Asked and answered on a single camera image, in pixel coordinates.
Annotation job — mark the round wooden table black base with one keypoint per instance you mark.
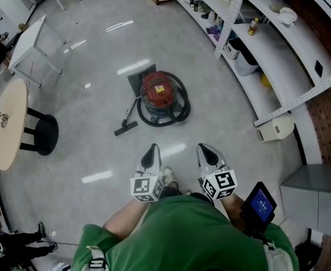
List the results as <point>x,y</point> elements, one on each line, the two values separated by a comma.
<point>10,145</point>

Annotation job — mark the white pedal bin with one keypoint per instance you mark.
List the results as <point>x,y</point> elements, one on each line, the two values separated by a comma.
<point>278,126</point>

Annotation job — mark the person's left forearm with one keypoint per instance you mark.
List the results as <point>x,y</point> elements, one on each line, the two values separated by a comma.
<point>125,219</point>

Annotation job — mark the red vacuum cleaner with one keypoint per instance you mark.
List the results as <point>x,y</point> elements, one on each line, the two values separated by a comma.
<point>186,100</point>

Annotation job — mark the black phone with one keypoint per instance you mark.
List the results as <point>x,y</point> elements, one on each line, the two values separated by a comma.
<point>318,68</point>

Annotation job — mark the metal wand with black nozzle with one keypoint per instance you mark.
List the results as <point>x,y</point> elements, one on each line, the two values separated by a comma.
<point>125,127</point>

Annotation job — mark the dark glass bottle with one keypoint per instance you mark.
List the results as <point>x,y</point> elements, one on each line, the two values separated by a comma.
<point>195,6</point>

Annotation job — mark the grey storage bin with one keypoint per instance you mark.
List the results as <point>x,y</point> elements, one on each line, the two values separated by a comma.
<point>245,66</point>

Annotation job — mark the black shorts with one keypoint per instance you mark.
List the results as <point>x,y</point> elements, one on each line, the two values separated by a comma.
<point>171,191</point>

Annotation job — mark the person's right forearm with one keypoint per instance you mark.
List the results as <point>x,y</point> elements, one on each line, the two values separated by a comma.
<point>233,210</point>

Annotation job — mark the grey stone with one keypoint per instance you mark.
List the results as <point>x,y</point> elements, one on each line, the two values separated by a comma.
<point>274,8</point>

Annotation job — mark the green shirt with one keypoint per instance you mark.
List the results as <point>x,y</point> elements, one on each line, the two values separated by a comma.
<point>182,236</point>

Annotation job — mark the grey flat board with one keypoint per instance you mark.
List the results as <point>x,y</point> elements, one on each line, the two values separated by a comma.
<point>134,80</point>

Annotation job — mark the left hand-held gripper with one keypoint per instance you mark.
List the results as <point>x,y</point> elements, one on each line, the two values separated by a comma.
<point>147,186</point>

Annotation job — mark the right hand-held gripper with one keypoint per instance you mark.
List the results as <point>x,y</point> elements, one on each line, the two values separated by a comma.
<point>221,183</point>

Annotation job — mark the yellow bucket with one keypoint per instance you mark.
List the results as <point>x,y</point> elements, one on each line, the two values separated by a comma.
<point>265,81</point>

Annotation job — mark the purple cloth pile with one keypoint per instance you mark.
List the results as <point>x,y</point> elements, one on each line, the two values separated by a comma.
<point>213,32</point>

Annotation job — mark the yellow drink bottle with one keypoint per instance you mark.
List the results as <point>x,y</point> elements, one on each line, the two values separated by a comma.
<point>253,28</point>

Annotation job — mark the wrist-mounted screen device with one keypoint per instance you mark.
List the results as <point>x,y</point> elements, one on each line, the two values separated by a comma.
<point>259,205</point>

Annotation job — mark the person's left shoe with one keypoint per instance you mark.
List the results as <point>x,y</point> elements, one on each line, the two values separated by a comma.
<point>169,175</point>

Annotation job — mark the small white bin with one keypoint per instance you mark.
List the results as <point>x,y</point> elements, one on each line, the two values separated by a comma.
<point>230,51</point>

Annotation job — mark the white metal shelving unit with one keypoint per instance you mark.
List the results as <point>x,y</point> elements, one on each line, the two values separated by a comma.
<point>280,75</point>

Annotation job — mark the white cloth bundle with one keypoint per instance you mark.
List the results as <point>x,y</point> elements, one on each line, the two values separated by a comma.
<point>286,15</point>

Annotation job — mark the grey metal cabinet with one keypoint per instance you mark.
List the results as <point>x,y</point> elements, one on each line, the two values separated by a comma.
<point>314,199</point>

